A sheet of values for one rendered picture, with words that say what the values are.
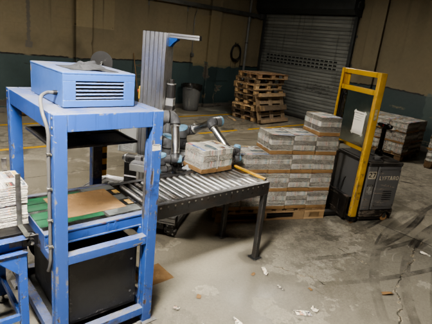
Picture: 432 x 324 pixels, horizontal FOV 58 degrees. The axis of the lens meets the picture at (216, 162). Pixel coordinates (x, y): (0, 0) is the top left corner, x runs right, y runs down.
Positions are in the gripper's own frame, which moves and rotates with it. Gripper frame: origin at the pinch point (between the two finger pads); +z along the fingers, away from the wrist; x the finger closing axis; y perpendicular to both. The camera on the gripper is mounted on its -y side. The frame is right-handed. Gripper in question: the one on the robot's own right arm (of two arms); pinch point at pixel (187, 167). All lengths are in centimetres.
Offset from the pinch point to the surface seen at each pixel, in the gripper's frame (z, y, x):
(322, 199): 187, -54, -36
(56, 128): -152, 68, -85
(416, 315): 102, -79, -198
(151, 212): -91, 7, -85
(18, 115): -148, 56, 2
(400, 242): 223, -79, -126
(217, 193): -15, 0, -64
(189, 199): -44, 0, -64
